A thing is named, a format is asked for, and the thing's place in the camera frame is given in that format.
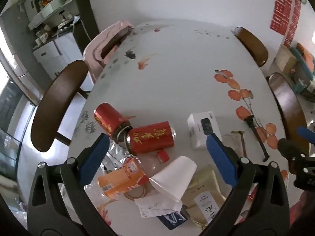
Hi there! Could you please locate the gold tea pouch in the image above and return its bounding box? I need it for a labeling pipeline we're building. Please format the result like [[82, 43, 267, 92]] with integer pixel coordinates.
[[181, 165, 226, 230]]

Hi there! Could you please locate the red can gold lettering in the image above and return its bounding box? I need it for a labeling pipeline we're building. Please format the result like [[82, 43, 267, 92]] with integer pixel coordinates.
[[124, 121, 176, 155]]

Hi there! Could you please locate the blue gum box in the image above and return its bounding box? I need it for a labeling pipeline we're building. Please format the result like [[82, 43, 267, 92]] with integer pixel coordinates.
[[157, 207, 189, 230]]

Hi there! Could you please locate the black disposable razor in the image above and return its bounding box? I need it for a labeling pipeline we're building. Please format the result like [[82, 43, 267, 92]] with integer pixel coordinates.
[[245, 116, 270, 162]]

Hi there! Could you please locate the white kitchen cabinet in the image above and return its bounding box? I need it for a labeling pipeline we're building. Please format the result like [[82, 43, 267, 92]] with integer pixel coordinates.
[[23, 0, 87, 79]]

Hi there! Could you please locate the white Haier oximeter box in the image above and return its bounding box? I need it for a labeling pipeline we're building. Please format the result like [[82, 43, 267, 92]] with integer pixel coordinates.
[[187, 111, 222, 150]]

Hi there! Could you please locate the red can upright-lying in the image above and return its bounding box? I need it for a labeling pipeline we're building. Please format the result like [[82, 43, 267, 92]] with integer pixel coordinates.
[[94, 103, 132, 143]]

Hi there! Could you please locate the orange label plastic bottle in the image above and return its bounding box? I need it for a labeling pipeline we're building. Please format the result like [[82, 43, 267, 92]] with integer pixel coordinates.
[[98, 150, 170, 198]]

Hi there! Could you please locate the clear wrapper brown strip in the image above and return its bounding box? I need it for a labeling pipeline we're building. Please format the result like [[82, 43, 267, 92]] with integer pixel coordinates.
[[222, 131, 247, 157]]

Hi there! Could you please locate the white paper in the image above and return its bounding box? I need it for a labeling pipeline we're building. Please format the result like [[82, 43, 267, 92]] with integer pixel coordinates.
[[134, 193, 183, 218]]

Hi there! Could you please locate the wooden chair near right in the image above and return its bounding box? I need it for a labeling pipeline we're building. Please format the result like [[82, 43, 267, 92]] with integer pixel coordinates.
[[267, 73, 310, 155]]

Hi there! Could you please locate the wooden chair far right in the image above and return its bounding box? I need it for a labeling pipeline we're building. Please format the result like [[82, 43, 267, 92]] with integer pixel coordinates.
[[234, 27, 269, 67]]

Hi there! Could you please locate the white paper cup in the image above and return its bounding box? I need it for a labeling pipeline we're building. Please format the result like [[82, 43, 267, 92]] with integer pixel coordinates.
[[149, 156, 197, 202]]

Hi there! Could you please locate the silver foil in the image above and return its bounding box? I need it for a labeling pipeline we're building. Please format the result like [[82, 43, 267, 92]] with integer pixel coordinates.
[[100, 138, 133, 174]]

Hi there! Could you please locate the red wall hanging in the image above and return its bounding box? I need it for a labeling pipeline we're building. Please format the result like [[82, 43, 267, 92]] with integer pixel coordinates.
[[270, 0, 302, 48]]

